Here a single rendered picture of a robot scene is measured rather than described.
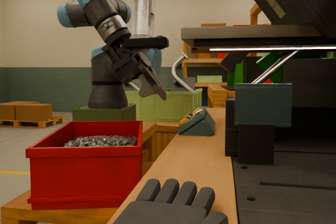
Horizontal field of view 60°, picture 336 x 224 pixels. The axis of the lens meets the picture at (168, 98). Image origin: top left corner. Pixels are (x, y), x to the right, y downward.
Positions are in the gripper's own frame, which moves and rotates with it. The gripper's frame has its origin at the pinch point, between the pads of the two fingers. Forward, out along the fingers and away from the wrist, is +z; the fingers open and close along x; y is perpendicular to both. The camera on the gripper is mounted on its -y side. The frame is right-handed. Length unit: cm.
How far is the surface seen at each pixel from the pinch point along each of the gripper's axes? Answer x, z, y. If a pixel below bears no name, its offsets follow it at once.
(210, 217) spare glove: 49, 14, -7
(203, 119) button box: 2.5, 10.9, -5.3
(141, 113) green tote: -84, -2, 34
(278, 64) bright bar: 19.2, 7.7, -24.8
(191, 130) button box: 2.6, 11.5, -1.3
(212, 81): -647, 13, 11
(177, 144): 12.8, 11.4, 1.2
